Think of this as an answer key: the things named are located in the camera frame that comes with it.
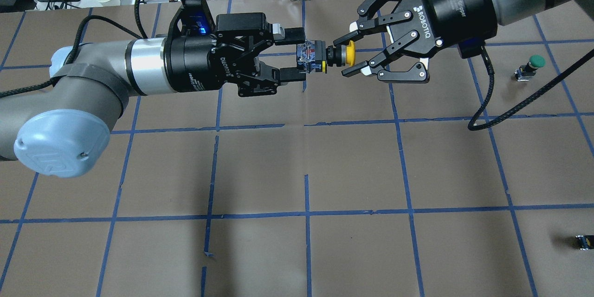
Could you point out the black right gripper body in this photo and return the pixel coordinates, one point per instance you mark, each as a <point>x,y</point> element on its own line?
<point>452,2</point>

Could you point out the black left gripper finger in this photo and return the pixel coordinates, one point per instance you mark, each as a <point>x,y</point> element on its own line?
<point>287,36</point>
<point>290,75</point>

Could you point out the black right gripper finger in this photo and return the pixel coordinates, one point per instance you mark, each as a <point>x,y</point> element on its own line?
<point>368,24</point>
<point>377,66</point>

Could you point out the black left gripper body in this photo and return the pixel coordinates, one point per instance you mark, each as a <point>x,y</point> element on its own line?
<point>192,63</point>

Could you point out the yellow push button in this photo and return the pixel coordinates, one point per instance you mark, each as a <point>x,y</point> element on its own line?
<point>314,55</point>

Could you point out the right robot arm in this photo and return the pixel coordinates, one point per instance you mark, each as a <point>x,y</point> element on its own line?
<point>507,12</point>

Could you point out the green push button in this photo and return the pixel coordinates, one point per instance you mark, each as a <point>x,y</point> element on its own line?
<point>528,71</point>

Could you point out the red push button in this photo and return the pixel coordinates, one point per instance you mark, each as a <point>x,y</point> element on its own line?
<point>584,242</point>

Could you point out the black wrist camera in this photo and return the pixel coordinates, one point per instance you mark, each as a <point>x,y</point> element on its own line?
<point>196,18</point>

